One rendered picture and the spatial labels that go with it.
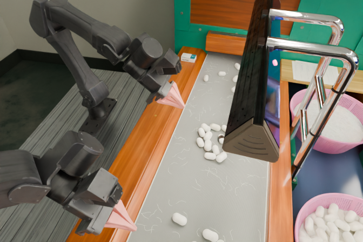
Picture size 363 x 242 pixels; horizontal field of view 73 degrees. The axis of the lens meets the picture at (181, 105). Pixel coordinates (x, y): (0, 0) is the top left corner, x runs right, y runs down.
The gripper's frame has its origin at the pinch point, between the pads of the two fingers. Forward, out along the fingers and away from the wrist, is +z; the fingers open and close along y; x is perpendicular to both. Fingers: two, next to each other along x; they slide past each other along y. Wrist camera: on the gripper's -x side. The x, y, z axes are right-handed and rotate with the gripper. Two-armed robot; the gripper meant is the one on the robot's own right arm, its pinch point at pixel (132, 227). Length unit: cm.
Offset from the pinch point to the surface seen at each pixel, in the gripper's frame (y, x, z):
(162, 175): 17.7, 6.1, 4.8
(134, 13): 157, 67, -41
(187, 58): 72, 8, -4
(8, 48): 138, 180, -112
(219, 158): 26.3, -4.3, 14.5
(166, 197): 11.9, 4.0, 7.3
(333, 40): 44, -41, 10
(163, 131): 31.2, 7.1, 0.2
